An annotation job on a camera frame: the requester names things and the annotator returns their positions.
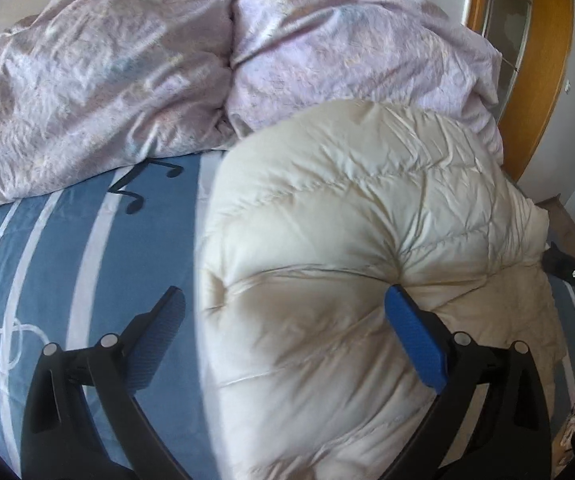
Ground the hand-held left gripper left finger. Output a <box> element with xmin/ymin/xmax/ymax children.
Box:
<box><xmin>20</xmin><ymin>286</ymin><xmax>188</xmax><ymax>480</ymax></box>

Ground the blue white striped bed sheet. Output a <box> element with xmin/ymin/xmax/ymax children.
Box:
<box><xmin>0</xmin><ymin>157</ymin><xmax>575</xmax><ymax>480</ymax></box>

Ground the cream quilted down jacket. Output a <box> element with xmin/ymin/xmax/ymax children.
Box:
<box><xmin>198</xmin><ymin>100</ymin><xmax>575</xmax><ymax>480</ymax></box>

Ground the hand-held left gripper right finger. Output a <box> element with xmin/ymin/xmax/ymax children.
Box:
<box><xmin>382</xmin><ymin>284</ymin><xmax>553</xmax><ymax>480</ymax></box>

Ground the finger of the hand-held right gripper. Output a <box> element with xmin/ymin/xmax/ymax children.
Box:
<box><xmin>542</xmin><ymin>242</ymin><xmax>575</xmax><ymax>306</ymax></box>

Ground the pale pink floral duvet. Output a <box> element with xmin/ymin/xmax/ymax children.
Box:
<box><xmin>0</xmin><ymin>0</ymin><xmax>505</xmax><ymax>221</ymax></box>

